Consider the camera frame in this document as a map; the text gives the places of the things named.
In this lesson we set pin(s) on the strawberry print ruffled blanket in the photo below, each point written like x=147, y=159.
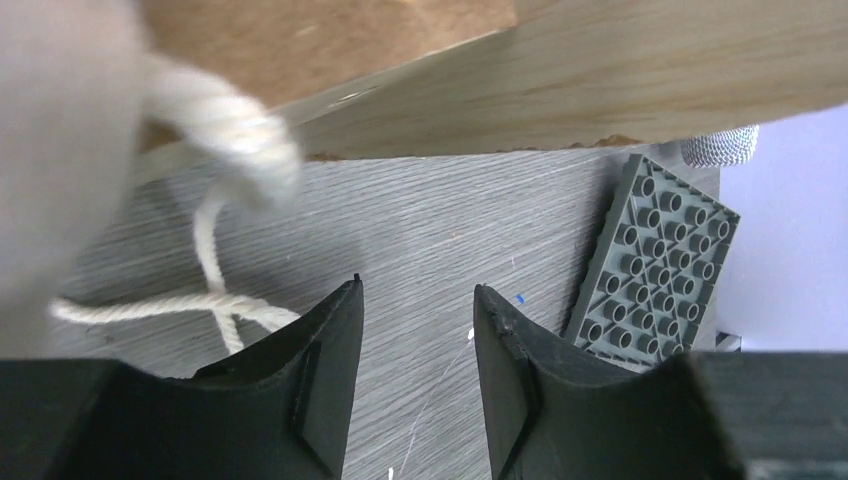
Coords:
x=78, y=80

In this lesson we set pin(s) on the black perforated pad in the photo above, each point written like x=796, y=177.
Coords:
x=654, y=269

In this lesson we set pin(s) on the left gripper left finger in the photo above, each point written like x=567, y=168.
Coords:
x=279, y=409

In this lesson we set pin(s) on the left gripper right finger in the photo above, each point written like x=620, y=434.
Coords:
x=553, y=411

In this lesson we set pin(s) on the wooden pet bed frame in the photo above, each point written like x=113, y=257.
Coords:
x=383, y=79

